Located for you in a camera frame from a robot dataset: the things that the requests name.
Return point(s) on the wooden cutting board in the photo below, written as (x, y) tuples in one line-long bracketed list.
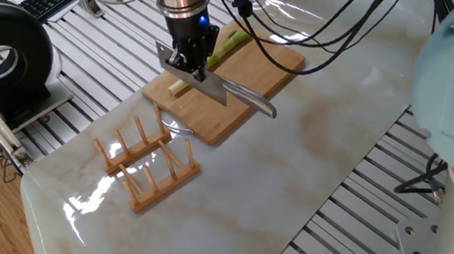
[(254, 69)]

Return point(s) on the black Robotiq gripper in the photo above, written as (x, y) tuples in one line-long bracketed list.
[(191, 29)]

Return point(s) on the black computer keyboard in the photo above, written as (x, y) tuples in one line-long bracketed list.
[(49, 1)]

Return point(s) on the wooden peg rack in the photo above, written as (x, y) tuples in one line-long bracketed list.
[(160, 187)]

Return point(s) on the short aluminium frame post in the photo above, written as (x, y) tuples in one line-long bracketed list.
[(88, 1)]

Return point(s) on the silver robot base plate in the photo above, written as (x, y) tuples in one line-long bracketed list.
[(421, 242)]

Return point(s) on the steel kitchen knife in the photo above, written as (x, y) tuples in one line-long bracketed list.
[(215, 90)]

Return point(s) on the white marble pattern sheet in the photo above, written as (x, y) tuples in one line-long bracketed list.
[(241, 196)]

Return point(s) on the green white scallion stalk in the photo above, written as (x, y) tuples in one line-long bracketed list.
[(179, 87)]

